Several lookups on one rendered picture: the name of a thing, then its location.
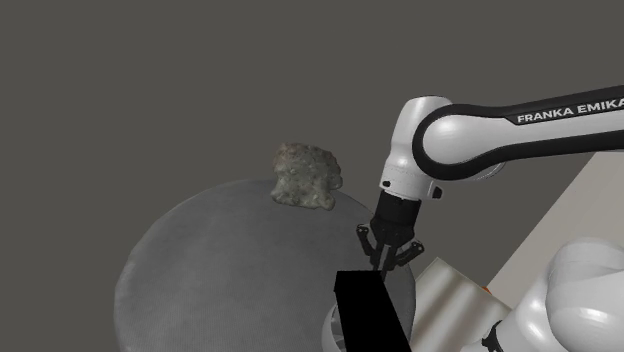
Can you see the grey-green lumpy rock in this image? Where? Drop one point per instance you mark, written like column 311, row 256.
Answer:
column 306, row 176

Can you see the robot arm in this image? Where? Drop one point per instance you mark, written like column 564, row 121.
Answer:
column 453, row 139

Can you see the black rectangular block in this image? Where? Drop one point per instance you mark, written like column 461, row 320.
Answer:
column 365, row 312

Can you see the grey round pouf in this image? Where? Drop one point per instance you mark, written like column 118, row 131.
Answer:
column 234, row 278

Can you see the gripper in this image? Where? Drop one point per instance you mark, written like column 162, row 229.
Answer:
column 396, row 217

